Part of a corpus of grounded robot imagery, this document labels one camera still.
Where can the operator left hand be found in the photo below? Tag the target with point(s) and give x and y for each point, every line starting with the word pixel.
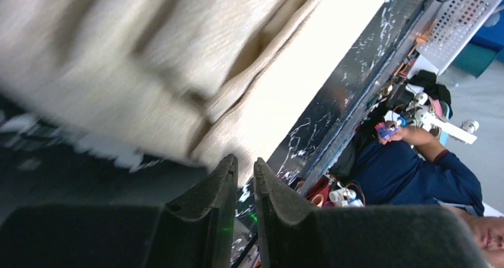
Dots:
pixel 401 133

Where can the operator forearm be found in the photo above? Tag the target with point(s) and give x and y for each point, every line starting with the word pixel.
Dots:
pixel 426 144

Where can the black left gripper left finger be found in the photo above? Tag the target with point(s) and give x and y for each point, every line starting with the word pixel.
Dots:
pixel 193 230

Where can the beige cloth napkin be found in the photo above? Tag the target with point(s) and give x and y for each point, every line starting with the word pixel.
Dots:
pixel 188 80

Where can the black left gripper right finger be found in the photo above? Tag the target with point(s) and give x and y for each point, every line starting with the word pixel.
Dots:
pixel 293 232

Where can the operator dark blue torso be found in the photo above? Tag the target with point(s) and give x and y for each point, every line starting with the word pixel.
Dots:
pixel 393 174

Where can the blue pink teleoperation handle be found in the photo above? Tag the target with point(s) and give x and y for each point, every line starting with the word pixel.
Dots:
pixel 386 129

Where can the white plastic basket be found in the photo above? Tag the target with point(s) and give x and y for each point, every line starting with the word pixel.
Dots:
pixel 456 22

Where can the operator face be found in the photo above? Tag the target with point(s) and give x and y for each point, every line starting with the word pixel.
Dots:
pixel 488 232

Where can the white teleoperation controller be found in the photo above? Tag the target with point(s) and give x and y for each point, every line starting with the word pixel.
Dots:
pixel 422 113

